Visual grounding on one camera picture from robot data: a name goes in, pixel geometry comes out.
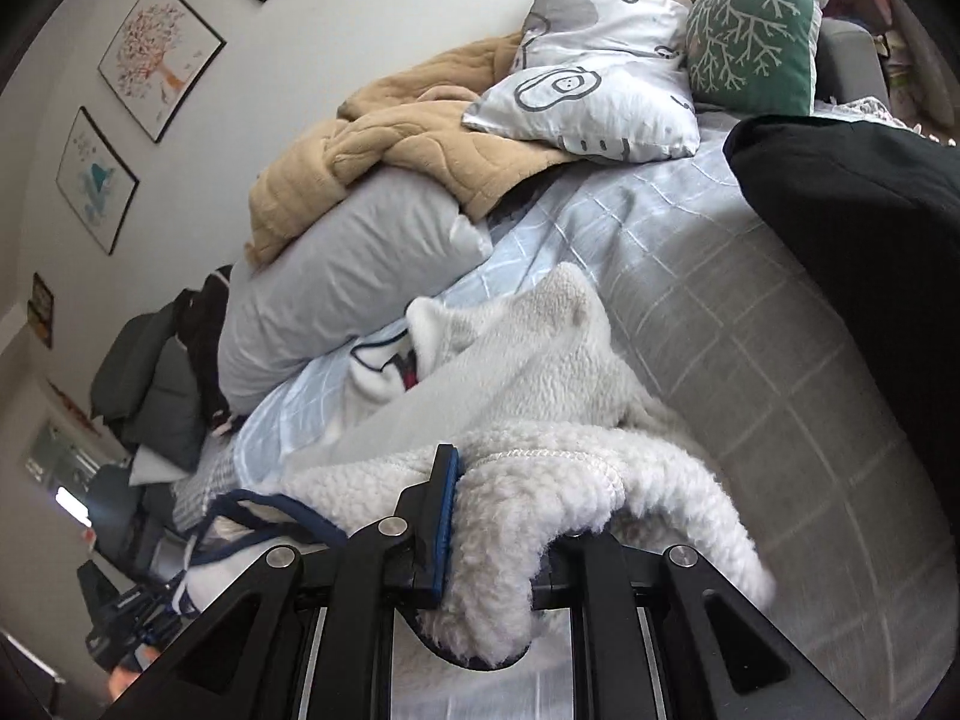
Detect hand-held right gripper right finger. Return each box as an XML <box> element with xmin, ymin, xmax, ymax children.
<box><xmin>529</xmin><ymin>529</ymin><xmax>863</xmax><ymax>720</ymax></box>

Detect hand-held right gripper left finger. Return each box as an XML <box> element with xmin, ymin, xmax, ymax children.
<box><xmin>97</xmin><ymin>444</ymin><xmax>460</xmax><ymax>720</ymax></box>

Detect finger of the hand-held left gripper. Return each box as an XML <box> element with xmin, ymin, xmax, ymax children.
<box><xmin>144</xmin><ymin>583</ymin><xmax>190</xmax><ymax>647</ymax></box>

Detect white fleece jacket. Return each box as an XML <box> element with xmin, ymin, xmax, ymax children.
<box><xmin>180</xmin><ymin>262</ymin><xmax>777</xmax><ymax>668</ymax></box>

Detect gingham checked cloth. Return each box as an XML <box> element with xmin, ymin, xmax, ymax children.
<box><xmin>171</xmin><ymin>456</ymin><xmax>242</xmax><ymax>535</ymax></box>

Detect grey padded jacket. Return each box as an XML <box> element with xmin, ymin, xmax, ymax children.
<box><xmin>90</xmin><ymin>307</ymin><xmax>207</xmax><ymax>470</ymax></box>

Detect grey pillow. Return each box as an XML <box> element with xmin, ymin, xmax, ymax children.
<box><xmin>217</xmin><ymin>161</ymin><xmax>496</xmax><ymax>415</ymax></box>

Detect black garment with white trim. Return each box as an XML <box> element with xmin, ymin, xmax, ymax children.
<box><xmin>176</xmin><ymin>266</ymin><xmax>239</xmax><ymax>436</ymax></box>

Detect light blue checked bed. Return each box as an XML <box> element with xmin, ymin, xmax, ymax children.
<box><xmin>171</xmin><ymin>101</ymin><xmax>960</xmax><ymax>720</ymax></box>

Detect tan quilted blanket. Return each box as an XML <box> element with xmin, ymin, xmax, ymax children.
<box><xmin>246</xmin><ymin>30</ymin><xmax>593</xmax><ymax>267</ymax></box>

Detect black cloth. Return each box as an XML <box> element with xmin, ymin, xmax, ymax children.
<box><xmin>724</xmin><ymin>114</ymin><xmax>960</xmax><ymax>481</ymax></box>

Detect framed blue print picture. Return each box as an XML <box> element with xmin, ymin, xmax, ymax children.
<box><xmin>56</xmin><ymin>106</ymin><xmax>140</xmax><ymax>256</ymax></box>

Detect white printed pillow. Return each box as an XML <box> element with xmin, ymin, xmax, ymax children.
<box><xmin>461</xmin><ymin>0</ymin><xmax>702</xmax><ymax>164</ymax></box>

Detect framed tree print picture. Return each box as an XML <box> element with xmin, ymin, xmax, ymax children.
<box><xmin>97</xmin><ymin>0</ymin><xmax>227</xmax><ymax>145</ymax></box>

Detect green branch-pattern cushion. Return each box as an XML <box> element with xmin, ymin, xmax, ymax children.
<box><xmin>684</xmin><ymin>0</ymin><xmax>835</xmax><ymax>117</ymax></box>

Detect grey armchair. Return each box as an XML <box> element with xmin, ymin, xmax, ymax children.
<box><xmin>814</xmin><ymin>19</ymin><xmax>895</xmax><ymax>110</ymax></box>

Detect small dark wall picture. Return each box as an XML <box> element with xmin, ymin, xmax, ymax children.
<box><xmin>28</xmin><ymin>274</ymin><xmax>55</xmax><ymax>350</ymax></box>

